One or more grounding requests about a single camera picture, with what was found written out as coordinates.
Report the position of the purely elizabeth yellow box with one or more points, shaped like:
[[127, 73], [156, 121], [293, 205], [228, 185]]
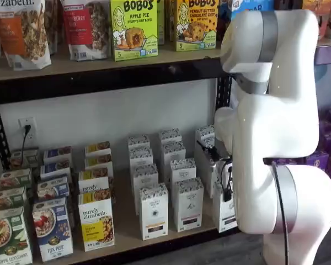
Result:
[[99, 161], [96, 220], [93, 182], [98, 147]]

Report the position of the blue oatmeal box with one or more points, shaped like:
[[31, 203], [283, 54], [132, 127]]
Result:
[[55, 168], [53, 186], [52, 229], [58, 153]]

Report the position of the orange purely elizabeth bag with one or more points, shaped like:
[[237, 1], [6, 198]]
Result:
[[22, 33]]

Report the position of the yellow Bobo's box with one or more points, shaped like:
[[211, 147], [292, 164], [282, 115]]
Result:
[[197, 27]]

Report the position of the white box green strip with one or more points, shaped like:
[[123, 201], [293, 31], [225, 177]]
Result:
[[224, 215], [211, 142], [204, 132]]

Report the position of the blue Z Bar box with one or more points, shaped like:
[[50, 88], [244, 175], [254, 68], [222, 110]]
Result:
[[264, 4]]

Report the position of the purple boxes on right shelf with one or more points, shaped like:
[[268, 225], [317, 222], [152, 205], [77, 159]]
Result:
[[328, 55]]

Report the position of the white box pink strip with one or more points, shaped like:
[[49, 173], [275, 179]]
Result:
[[189, 204], [172, 151], [169, 135], [183, 168]]

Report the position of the orange snack box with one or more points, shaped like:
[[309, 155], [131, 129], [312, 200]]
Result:
[[324, 16]]

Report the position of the white wall outlet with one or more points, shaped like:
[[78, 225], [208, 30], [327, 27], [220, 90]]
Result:
[[31, 124]]

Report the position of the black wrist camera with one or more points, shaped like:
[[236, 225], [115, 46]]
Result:
[[227, 193]]

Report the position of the purely elizabeth granola bag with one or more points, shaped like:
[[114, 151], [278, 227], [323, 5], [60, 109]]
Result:
[[52, 27]]

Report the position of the silver grey gripper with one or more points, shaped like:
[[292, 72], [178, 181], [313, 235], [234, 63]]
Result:
[[207, 176]]

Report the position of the green Bobo's box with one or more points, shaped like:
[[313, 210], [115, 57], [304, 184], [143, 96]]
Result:
[[133, 30], [161, 22]]

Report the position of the black metal shelf rack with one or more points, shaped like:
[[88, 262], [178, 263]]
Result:
[[99, 82]]

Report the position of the white box brown strip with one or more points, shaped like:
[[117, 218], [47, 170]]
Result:
[[153, 212], [144, 176], [138, 141], [140, 157]]

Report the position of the green oatmeal box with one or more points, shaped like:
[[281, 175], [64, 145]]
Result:
[[15, 178], [7, 197], [8, 237], [24, 158]]

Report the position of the red purely elizabeth bag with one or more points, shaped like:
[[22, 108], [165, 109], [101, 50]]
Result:
[[85, 27]]

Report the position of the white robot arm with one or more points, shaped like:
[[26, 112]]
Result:
[[278, 124]]

